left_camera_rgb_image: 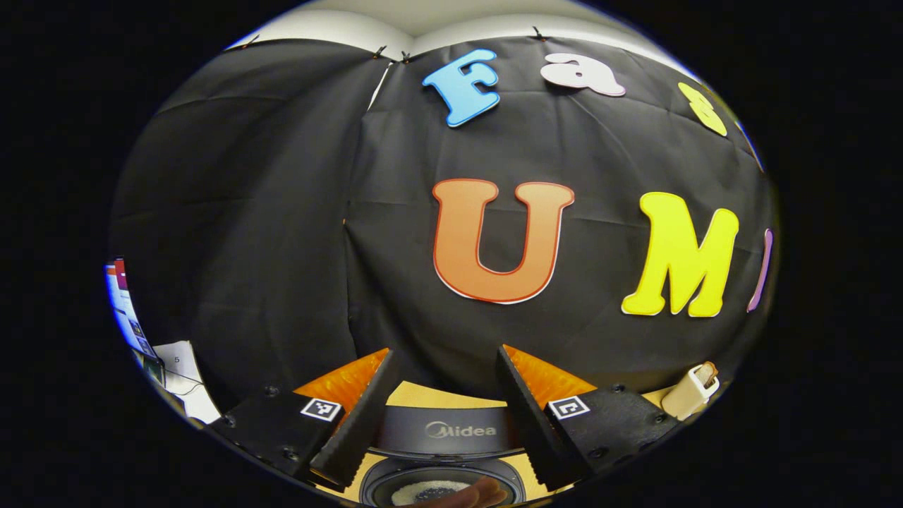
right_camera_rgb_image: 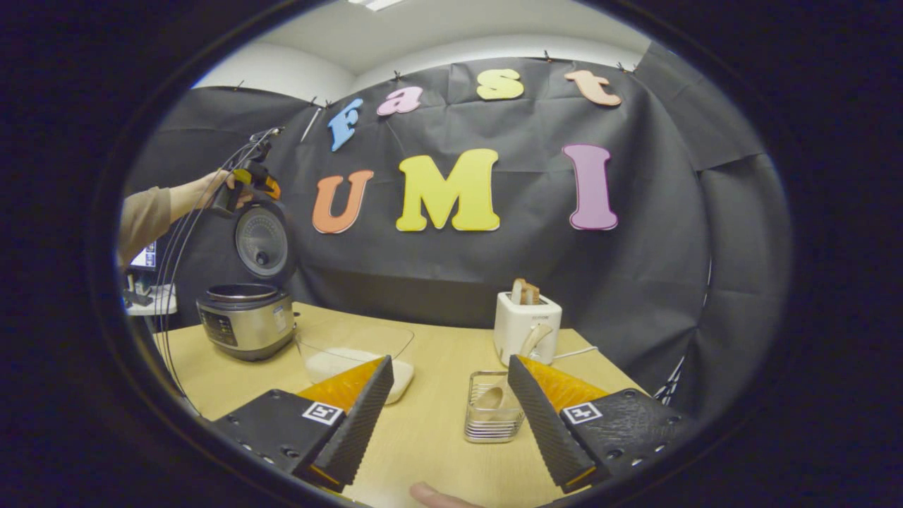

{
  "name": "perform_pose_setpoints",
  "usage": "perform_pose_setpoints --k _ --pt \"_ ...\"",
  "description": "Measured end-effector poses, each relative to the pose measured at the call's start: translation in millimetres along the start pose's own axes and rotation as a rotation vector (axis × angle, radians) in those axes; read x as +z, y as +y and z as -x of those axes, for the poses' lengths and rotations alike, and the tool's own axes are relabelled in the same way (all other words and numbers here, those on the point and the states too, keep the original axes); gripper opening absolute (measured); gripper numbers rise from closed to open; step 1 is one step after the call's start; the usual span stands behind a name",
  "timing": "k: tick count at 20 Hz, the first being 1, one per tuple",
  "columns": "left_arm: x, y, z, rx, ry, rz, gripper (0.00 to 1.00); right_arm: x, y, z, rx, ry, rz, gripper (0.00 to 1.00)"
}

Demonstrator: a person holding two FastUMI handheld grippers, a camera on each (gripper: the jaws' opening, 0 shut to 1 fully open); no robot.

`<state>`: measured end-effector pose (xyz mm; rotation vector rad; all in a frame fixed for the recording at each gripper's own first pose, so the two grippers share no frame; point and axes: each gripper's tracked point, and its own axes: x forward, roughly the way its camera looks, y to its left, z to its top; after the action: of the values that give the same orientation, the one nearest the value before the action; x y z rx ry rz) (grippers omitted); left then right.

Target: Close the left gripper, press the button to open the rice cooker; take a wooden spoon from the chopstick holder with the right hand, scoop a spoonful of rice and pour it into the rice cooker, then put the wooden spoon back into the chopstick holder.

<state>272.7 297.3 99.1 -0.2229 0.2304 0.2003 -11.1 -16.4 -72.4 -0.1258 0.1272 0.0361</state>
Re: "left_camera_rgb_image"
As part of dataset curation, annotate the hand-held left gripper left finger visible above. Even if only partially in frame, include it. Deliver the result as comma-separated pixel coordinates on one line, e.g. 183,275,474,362
208,346,397,489

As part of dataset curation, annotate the silver black rice cooker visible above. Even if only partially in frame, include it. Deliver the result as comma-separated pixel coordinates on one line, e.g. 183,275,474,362
360,406,527,507

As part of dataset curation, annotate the black backdrop cloth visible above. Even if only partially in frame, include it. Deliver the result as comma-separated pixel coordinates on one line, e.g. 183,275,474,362
109,34,777,410

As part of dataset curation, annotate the white side table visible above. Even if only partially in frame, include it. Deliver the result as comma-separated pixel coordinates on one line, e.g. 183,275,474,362
152,341,221,424

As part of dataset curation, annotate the small portion of white rice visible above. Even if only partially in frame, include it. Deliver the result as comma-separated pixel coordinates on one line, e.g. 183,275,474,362
392,480,470,506

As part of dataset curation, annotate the computer monitor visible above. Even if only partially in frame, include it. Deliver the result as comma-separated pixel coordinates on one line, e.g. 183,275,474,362
106,258,157,361

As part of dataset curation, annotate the white toaster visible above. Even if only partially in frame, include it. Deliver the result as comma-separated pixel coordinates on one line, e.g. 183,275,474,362
660,363,720,422

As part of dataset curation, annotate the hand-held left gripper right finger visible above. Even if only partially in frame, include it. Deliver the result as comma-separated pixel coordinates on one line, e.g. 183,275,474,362
495,344,681,492

